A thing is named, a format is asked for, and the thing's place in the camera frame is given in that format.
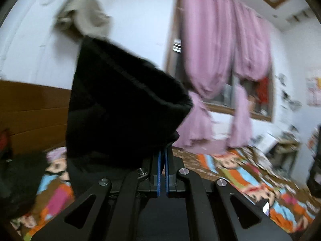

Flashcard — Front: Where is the black jacket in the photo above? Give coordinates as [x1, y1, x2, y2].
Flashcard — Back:
[66, 37, 193, 196]

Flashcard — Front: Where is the left pink curtain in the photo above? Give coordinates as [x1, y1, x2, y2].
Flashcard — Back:
[174, 0, 234, 149]

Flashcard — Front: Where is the dark clothes pile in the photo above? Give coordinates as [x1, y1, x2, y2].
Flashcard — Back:
[1, 129, 48, 221]

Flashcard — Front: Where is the red hanging tassel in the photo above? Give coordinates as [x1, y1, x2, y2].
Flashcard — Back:
[257, 77, 269, 104]

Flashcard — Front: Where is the wooden framed window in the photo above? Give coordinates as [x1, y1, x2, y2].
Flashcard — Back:
[165, 0, 273, 122]

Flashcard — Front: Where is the right pink curtain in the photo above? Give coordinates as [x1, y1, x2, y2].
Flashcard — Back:
[228, 0, 271, 148]

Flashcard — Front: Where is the wooden headboard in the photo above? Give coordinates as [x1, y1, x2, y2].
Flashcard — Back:
[1, 80, 71, 154]

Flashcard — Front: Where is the wooden side shelf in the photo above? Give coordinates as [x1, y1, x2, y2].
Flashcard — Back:
[268, 138, 301, 176]

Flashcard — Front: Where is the brown cartoon bedspread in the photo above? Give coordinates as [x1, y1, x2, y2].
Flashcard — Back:
[11, 147, 320, 240]

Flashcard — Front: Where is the pink curtain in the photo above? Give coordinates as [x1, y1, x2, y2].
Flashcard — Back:
[174, 0, 234, 149]
[228, 0, 271, 148]

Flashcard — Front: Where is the beige cloth on wall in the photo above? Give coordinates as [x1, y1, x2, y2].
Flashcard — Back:
[56, 0, 112, 39]

